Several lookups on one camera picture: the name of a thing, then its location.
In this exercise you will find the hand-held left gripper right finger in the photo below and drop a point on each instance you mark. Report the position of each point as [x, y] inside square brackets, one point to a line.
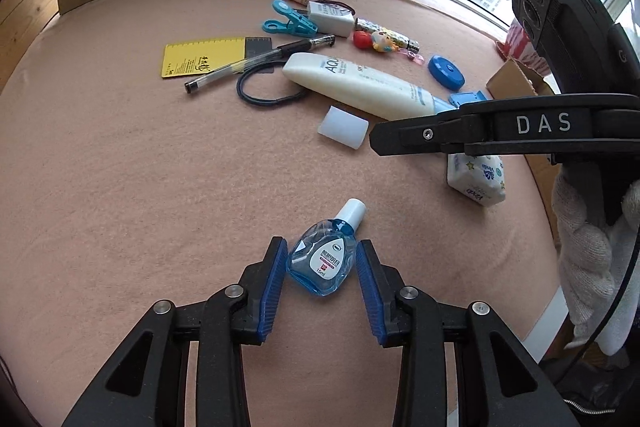
[370, 292]

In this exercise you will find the blue phone stand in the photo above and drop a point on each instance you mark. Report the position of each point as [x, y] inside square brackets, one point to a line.
[467, 98]

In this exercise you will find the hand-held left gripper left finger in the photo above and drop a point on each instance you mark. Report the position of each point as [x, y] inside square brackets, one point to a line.
[272, 287]

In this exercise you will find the spider plant in red-white pot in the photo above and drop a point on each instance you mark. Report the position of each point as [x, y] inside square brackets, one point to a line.
[520, 42]

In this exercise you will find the white lotion tube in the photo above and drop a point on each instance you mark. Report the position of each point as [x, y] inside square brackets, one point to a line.
[350, 82]

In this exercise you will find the cardboard box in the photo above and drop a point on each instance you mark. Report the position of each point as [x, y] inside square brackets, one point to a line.
[515, 79]

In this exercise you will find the clear gel pen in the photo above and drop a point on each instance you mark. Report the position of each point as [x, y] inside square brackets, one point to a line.
[215, 77]

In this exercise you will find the person's right hand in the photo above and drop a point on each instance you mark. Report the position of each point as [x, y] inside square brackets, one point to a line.
[585, 257]

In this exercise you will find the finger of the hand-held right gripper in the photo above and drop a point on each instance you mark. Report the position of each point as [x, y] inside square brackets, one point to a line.
[405, 134]
[475, 149]

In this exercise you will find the yellow and grey ruler card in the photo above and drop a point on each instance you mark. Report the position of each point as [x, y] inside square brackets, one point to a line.
[200, 57]

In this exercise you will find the white charger adapter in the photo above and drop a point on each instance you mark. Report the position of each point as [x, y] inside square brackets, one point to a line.
[330, 19]

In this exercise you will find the blue eye drop bottle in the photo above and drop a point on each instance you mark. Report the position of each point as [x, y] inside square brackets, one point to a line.
[320, 262]

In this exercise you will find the dark cloth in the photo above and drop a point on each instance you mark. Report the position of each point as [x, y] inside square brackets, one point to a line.
[600, 397]

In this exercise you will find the blue plastic clip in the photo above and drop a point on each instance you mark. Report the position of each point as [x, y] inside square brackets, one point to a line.
[290, 23]

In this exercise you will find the black gel pen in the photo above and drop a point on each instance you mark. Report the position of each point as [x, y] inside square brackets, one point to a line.
[305, 46]

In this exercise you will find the white tissue pack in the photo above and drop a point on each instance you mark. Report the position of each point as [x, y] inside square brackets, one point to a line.
[475, 182]

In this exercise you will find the black hair band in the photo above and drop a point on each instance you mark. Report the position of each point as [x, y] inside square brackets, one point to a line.
[260, 103]

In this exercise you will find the patterned lighter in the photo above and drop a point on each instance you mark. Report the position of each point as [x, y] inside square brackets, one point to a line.
[380, 29]

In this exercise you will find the translucent white cap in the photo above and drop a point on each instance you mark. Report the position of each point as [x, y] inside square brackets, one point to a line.
[342, 127]

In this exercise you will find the round blue tape measure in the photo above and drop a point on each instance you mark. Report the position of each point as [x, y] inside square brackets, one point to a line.
[445, 72]

